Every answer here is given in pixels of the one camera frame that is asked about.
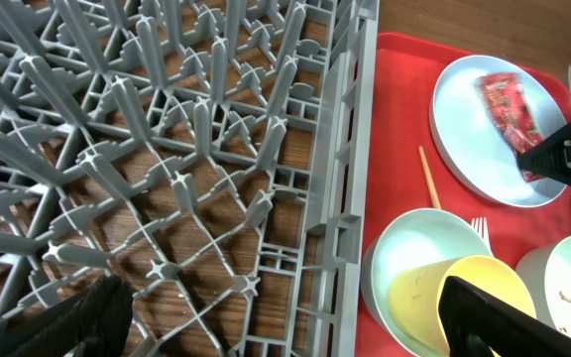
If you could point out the light blue bowl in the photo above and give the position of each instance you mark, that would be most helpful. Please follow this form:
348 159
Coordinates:
416 238

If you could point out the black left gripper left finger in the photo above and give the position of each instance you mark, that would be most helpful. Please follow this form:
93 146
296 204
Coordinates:
97 320

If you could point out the red plastic tray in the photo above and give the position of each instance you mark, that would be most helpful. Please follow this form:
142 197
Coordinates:
407 69

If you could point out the yellow plastic cup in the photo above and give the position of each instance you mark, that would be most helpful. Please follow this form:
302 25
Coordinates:
414 296

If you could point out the grey dishwasher rack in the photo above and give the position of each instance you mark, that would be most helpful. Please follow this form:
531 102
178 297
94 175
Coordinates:
210 154

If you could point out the red snack wrapper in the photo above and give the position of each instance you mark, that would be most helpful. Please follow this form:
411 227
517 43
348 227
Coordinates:
502 96

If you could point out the light blue plate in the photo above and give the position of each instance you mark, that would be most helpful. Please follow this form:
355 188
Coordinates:
471 146

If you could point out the mint green cup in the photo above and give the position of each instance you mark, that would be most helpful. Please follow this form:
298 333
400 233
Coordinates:
546 273

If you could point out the white plastic fork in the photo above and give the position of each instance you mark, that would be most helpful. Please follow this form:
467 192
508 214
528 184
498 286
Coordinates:
480 225

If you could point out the wooden chopstick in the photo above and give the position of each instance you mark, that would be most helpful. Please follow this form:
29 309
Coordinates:
429 179

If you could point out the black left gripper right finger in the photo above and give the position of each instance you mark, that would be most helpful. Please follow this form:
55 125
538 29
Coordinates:
477 324

